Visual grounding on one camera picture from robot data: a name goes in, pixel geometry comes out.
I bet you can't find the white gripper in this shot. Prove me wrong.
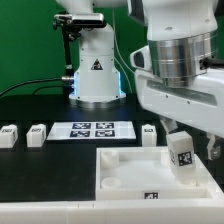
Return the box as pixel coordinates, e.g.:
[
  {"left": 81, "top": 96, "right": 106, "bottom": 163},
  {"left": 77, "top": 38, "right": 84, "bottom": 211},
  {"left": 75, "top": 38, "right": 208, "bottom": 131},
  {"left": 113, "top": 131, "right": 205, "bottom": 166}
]
[{"left": 135, "top": 69, "right": 224, "bottom": 160}]

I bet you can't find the white L-shaped fence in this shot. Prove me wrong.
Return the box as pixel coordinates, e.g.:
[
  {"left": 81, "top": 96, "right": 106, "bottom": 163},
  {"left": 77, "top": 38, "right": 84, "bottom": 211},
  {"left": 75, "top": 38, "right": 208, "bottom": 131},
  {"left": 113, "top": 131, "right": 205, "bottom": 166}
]
[{"left": 0, "top": 189, "right": 224, "bottom": 224}]

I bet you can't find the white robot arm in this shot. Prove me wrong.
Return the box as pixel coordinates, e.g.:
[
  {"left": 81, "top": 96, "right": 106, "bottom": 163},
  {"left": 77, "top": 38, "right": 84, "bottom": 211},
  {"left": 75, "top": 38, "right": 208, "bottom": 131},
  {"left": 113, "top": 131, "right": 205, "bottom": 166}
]
[{"left": 55, "top": 0, "right": 224, "bottom": 160}]

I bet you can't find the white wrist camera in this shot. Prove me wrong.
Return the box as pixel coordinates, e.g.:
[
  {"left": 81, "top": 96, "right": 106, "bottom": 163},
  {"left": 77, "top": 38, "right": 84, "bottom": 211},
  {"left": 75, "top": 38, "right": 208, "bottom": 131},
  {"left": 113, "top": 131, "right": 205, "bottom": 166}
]
[{"left": 130, "top": 45, "right": 152, "bottom": 71}]

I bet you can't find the black camera on stand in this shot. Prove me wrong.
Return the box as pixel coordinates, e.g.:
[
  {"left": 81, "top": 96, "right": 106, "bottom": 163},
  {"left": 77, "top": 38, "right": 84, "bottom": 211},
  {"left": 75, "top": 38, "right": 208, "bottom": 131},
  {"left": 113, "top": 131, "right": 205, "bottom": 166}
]
[{"left": 52, "top": 12, "right": 106, "bottom": 84}]

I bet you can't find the tag marker sheet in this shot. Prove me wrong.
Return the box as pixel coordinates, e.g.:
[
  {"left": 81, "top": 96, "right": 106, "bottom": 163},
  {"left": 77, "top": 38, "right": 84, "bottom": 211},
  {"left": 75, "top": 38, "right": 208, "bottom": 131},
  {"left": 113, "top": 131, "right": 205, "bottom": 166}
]
[{"left": 47, "top": 121, "right": 136, "bottom": 140}]

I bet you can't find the white square tabletop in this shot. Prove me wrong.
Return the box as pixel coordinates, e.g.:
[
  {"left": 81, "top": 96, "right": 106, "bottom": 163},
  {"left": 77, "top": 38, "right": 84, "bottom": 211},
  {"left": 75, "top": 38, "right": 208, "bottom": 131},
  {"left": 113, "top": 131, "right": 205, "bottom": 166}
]
[{"left": 95, "top": 147, "right": 221, "bottom": 200}]

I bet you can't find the black cable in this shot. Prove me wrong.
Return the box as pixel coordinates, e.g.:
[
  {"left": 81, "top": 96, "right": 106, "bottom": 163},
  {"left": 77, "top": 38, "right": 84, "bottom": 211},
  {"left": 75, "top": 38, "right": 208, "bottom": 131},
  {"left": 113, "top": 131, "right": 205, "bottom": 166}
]
[{"left": 0, "top": 77, "right": 73, "bottom": 98}]

